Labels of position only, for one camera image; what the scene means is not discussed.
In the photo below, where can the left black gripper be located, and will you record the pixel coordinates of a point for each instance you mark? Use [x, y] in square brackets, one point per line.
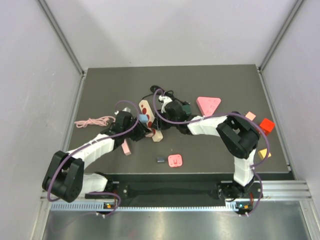
[141, 130]

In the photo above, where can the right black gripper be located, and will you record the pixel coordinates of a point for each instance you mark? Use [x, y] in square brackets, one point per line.
[161, 126]

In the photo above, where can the blue plug adapter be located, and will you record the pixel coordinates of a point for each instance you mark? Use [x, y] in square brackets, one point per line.
[143, 118]

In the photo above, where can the dark green cube socket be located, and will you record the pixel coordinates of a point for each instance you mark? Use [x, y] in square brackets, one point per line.
[187, 109]

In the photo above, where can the beige power strip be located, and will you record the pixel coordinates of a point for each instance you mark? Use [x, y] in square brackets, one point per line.
[146, 110]

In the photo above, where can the pink long power strip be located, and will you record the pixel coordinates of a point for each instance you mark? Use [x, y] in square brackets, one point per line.
[126, 148]

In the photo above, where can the small purple grey plug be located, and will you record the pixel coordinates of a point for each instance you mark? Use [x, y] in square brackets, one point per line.
[161, 159]

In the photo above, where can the pink triangular socket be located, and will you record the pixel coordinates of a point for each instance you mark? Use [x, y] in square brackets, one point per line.
[208, 105]

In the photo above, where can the small pink usb plug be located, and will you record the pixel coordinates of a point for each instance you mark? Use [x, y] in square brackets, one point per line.
[175, 160]

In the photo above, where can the peach plug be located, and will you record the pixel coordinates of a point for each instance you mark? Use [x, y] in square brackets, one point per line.
[251, 116]

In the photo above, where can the red cube plug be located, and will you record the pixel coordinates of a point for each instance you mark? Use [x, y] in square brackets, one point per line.
[267, 126]

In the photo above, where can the yellow orange plug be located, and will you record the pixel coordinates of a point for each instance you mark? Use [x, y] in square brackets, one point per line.
[262, 153]

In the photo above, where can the small pink plug adapter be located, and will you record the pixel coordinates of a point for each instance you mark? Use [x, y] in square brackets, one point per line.
[149, 135]

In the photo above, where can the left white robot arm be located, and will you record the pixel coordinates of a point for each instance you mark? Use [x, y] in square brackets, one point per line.
[65, 177]

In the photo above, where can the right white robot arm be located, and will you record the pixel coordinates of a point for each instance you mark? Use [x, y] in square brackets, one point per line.
[236, 132]

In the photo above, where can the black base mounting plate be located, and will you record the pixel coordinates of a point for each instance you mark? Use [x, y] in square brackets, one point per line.
[215, 186]

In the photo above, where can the grey slotted cable duct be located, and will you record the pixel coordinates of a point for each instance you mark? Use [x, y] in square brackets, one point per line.
[102, 206]

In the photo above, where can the left aluminium frame post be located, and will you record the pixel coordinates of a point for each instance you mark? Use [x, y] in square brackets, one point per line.
[61, 36]

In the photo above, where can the aluminium frame post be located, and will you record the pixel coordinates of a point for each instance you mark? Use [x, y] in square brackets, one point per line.
[61, 36]
[281, 34]

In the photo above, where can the right aluminium frame post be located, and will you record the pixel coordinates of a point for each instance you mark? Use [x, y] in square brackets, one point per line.
[281, 34]

